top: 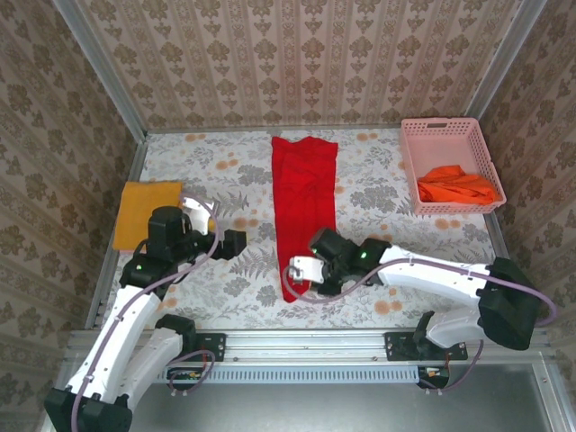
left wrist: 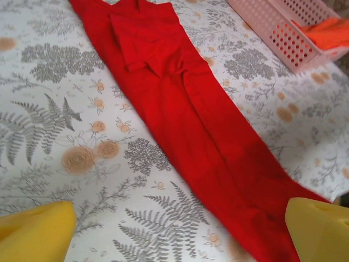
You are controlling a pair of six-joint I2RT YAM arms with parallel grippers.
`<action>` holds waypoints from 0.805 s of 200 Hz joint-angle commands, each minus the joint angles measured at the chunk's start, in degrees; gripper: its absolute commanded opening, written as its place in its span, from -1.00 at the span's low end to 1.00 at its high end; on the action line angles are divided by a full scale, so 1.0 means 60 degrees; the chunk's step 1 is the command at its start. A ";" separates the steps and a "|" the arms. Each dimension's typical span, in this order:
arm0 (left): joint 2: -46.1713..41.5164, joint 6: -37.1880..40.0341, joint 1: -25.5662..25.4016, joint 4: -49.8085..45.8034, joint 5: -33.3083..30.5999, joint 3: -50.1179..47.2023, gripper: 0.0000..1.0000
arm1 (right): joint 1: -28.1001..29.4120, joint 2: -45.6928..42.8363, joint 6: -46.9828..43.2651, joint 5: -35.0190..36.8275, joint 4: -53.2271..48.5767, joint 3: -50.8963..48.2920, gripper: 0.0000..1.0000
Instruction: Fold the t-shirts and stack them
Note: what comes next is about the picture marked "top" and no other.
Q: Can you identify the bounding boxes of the red t-shirt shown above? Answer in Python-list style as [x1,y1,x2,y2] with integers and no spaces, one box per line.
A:
[270,136,339,304]

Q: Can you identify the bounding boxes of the pink plastic basket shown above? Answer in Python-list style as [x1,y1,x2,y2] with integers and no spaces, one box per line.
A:
[399,117,509,215]

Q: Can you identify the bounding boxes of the folded yellow t-shirt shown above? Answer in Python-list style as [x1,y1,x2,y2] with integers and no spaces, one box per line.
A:
[112,180,185,252]

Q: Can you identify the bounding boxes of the floral table cover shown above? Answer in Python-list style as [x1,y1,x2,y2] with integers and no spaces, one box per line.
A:
[101,127,518,330]

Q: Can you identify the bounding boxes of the grey sheet metal panel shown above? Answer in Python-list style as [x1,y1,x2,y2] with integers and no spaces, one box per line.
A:
[40,362,576,432]

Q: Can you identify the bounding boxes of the orange t-shirt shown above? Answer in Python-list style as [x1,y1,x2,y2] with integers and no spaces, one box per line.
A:
[417,165,504,206]

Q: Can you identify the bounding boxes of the black connector box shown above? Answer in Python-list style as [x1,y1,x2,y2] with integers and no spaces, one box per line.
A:
[417,364,451,391]
[166,366,203,391]

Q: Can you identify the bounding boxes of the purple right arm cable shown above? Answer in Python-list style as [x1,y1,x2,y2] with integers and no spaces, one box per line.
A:
[283,265,558,397]

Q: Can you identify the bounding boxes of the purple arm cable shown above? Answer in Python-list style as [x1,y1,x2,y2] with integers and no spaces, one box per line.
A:
[71,191,221,432]
[283,265,558,397]

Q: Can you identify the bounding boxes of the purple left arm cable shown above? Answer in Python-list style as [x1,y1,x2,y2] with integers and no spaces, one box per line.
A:
[71,191,221,432]

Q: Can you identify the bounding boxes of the aluminium mounting rail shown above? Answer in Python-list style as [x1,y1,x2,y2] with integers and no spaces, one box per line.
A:
[67,328,553,364]

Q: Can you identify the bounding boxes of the slotted grey cable duct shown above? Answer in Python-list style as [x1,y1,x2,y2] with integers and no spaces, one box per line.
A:
[80,366,446,384]

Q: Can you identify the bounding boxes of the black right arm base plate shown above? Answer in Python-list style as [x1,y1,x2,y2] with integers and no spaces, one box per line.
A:
[384,331,468,363]

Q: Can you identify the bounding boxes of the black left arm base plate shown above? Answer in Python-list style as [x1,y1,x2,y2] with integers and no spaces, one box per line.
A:
[146,331,226,363]

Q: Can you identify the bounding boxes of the aluminium frame post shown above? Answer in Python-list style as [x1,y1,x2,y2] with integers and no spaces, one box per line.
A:
[51,0,148,140]
[461,0,548,136]

